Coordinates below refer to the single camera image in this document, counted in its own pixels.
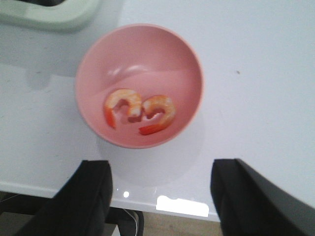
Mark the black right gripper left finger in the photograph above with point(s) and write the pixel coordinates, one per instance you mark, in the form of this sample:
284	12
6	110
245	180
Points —
79	208

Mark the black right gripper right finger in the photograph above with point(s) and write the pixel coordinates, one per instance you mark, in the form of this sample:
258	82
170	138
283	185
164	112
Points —
250	205

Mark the orange shrimp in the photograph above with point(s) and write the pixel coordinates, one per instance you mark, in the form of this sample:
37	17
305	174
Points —
119	98
158	104

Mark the pink bowl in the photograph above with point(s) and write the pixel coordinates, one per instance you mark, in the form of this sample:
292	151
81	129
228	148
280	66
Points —
150	60

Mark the mint green breakfast maker base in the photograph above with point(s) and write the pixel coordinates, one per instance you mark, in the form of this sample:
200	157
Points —
68	15

